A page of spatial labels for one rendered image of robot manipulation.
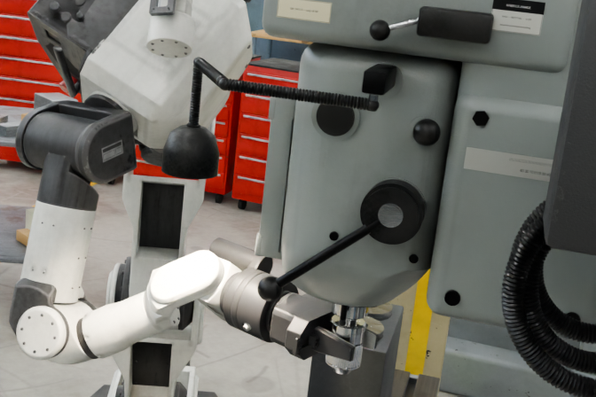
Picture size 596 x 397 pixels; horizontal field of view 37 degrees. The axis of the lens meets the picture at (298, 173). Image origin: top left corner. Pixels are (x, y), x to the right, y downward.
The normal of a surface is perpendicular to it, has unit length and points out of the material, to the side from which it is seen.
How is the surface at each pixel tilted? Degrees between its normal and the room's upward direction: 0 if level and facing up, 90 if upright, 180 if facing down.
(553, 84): 90
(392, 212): 90
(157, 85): 58
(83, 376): 0
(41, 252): 75
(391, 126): 90
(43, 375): 0
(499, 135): 90
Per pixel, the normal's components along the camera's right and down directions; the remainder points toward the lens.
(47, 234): -0.25, -0.05
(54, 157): -0.48, -0.10
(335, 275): -0.26, 0.63
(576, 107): -0.59, 0.13
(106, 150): 0.85, 0.17
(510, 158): -0.24, 0.21
